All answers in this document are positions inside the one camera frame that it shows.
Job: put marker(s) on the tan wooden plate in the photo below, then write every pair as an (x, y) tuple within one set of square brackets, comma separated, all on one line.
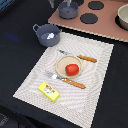
[(64, 61)]

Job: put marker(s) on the yellow butter box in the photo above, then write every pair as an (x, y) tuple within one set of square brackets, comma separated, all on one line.
[(50, 92)]

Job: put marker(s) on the red toy tomato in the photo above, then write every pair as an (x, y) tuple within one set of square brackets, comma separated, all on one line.
[(72, 69)]

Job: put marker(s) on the beige bowl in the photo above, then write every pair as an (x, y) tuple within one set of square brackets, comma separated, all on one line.
[(123, 16)]

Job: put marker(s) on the grey cooking pot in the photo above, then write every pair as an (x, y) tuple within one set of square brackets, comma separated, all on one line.
[(47, 34)]

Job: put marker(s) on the grey frying pan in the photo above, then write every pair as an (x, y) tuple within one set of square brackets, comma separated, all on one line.
[(68, 11)]

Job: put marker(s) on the wooden handled knife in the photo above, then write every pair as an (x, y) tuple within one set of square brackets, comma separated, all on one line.
[(79, 56)]

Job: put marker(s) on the wooden handled fork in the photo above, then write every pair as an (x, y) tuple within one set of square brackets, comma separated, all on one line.
[(66, 80)]

